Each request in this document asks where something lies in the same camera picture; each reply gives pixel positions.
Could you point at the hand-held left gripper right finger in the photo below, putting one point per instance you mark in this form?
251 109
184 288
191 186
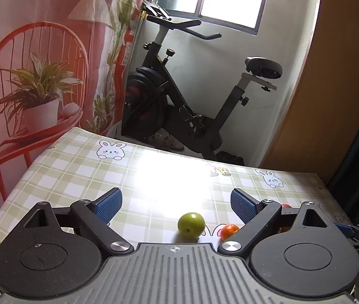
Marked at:
244 205

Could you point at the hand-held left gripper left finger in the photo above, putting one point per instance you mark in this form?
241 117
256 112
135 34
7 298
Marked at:
109 205

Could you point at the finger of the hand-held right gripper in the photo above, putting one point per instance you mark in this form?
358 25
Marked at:
345 230

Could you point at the small mandarin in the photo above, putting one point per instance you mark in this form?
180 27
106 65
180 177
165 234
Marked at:
228 231

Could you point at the red apple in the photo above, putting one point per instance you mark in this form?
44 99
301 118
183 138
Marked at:
286 206

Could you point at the green jujube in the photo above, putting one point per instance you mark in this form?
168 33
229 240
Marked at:
191 224

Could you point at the black exercise bike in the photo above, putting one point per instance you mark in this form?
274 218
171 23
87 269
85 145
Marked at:
154 101

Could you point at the wooden cabinet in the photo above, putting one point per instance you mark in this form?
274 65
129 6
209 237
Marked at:
325 101

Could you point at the red printed wall tapestry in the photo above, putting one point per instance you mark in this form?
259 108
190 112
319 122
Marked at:
40 6

